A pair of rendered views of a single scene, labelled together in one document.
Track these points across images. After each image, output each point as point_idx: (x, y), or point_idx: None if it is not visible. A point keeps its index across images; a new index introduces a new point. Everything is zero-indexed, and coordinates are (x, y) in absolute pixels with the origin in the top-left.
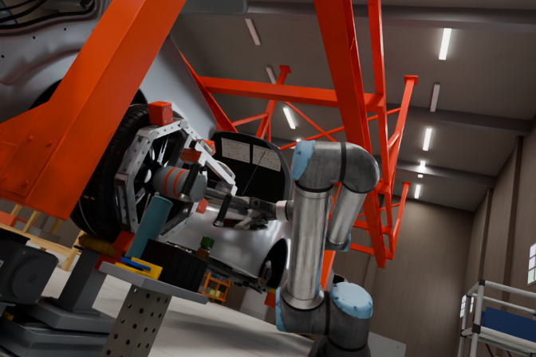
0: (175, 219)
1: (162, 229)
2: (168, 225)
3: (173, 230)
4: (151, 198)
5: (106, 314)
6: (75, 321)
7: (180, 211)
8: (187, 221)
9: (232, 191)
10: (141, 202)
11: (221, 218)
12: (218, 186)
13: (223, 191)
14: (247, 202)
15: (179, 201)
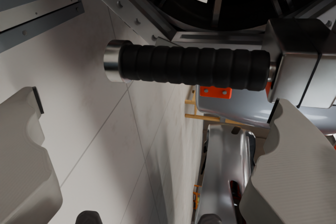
0: (160, 18)
1: None
2: (139, 3)
3: (122, 3)
4: (207, 8)
5: (21, 1)
6: None
7: (185, 32)
8: (160, 42)
9: (300, 68)
10: (195, 0)
11: (135, 57)
12: (289, 21)
13: (277, 35)
14: (275, 153)
15: (209, 29)
